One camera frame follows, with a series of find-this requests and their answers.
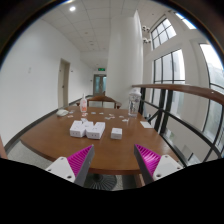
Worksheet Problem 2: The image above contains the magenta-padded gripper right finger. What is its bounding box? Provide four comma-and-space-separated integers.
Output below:
133, 143, 184, 186

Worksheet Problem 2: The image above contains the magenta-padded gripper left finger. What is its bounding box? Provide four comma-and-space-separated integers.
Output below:
45, 144, 96, 188

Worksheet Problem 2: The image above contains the white cube charger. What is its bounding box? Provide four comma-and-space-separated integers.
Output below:
110, 127, 123, 140

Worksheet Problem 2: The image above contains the white paper sheet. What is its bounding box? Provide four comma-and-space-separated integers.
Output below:
139, 120, 154, 129

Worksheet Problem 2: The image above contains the white computer mouse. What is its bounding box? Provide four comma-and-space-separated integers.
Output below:
55, 109, 69, 117

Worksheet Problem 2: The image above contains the clear bottle with orange label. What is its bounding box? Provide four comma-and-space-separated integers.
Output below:
79, 93, 88, 113

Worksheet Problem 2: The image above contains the clear plastic water bottle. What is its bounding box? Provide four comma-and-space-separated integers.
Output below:
127, 87, 143, 118

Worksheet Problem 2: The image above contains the wooden handrail with black posts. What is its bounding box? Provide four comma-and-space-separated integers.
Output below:
131, 83, 224, 161

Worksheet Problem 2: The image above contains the wooden chair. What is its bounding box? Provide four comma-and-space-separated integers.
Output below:
76, 95, 123, 110

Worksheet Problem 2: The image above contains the beige single door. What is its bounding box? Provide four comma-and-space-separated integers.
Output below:
57, 58, 71, 109

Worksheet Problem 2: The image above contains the glazed double door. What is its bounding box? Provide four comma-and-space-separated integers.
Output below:
92, 73, 108, 97

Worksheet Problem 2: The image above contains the tall gridded window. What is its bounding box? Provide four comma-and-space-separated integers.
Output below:
152, 49, 186, 104

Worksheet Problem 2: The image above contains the wide glass window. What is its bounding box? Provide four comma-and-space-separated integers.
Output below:
199, 43, 224, 144

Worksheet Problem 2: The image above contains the small gridded window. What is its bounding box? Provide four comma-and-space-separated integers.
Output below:
149, 18, 178, 50

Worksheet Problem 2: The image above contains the bright skylight window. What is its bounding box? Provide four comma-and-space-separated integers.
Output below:
174, 12, 198, 30

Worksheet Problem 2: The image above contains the round table pedestal base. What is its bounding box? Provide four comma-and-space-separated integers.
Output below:
83, 173, 118, 192

